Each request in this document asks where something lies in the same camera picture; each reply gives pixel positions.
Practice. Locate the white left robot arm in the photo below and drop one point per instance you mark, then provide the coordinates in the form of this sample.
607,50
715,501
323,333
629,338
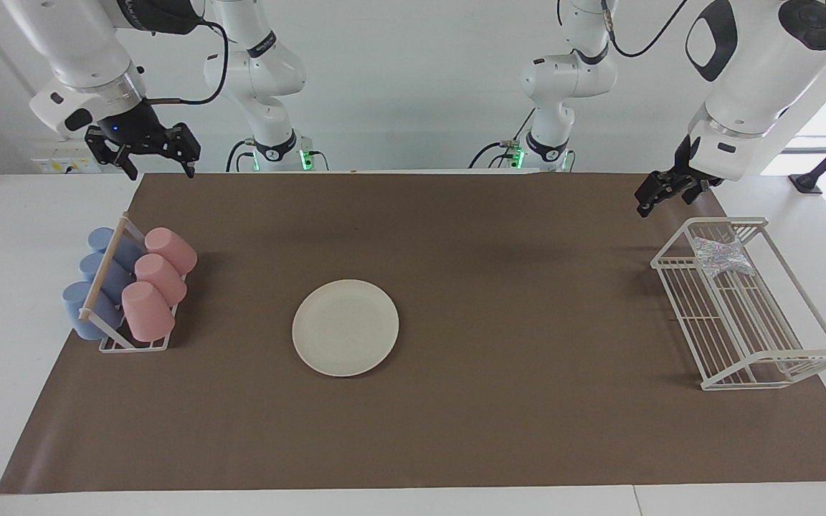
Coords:
764,79

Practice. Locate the pink plastic cup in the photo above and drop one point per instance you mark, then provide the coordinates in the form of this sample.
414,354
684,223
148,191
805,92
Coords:
146,312
171,249
162,278

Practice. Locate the cream round plate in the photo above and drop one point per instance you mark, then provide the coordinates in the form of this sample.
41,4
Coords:
345,328

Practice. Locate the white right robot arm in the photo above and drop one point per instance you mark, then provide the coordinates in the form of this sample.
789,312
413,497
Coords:
83,50

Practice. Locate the white cup holder wooden rod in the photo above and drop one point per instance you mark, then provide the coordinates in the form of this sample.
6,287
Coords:
106,266

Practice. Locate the blue plastic cup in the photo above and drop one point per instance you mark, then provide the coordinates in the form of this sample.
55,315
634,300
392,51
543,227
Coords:
101,239
92,266
77,304

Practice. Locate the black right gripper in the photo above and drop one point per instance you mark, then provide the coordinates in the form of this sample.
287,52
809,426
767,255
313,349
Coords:
137,130

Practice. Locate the white wall socket box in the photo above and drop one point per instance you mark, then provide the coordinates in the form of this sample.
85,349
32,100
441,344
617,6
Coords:
62,163

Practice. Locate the brown table mat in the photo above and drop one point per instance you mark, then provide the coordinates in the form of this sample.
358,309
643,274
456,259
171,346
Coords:
513,430

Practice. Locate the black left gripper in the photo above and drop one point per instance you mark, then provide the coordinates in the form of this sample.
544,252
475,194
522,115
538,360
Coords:
692,170

